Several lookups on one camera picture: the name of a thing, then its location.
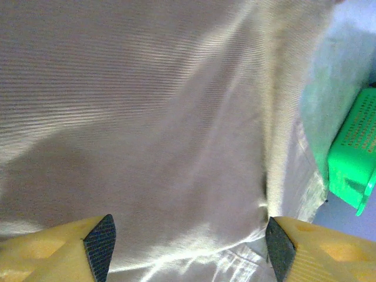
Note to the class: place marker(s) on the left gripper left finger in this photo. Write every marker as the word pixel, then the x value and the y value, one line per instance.
pixel 44 258

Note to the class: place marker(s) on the green plastic basket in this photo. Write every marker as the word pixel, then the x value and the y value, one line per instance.
pixel 352 164

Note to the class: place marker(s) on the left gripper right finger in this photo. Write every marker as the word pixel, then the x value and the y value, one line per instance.
pixel 329 255

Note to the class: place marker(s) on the beige trousers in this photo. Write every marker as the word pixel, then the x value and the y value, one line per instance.
pixel 147 117

